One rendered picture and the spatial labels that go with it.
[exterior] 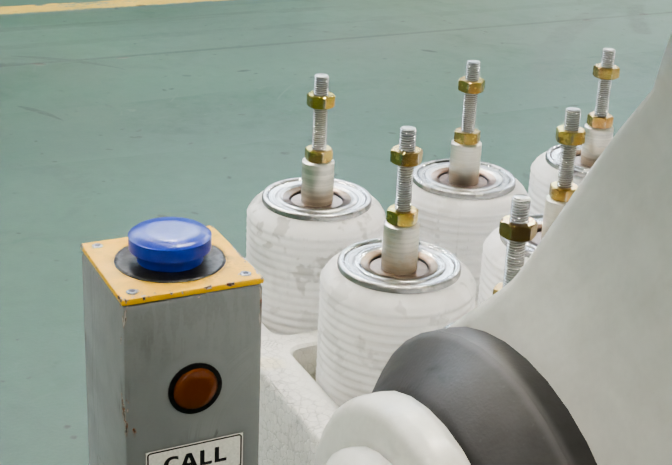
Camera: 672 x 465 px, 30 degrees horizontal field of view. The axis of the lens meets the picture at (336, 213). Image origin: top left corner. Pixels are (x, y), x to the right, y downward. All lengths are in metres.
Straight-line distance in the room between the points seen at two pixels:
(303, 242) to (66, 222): 0.69
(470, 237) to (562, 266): 0.52
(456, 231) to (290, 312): 0.13
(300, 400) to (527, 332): 0.39
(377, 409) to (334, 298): 0.36
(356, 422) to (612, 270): 0.10
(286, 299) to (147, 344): 0.27
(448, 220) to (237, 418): 0.30
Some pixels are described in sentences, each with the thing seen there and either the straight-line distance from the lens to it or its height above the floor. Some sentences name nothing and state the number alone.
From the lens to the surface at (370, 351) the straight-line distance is 0.74.
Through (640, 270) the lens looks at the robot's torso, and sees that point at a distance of 0.33.
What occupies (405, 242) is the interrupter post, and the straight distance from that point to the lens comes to 0.75.
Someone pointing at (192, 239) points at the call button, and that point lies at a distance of 0.60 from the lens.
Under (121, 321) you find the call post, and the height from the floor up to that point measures 0.30.
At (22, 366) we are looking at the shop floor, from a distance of 1.18.
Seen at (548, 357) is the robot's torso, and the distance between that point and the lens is 0.38.
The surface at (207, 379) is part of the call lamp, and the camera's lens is 0.60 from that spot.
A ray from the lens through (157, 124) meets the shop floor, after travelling 1.83.
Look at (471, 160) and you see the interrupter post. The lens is 0.90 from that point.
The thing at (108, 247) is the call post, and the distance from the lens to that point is 0.63.
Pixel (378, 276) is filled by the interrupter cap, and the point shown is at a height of 0.25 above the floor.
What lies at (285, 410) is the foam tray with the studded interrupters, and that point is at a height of 0.17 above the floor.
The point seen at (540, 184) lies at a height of 0.24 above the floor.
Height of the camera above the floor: 0.57
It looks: 22 degrees down
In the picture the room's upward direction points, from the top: 3 degrees clockwise
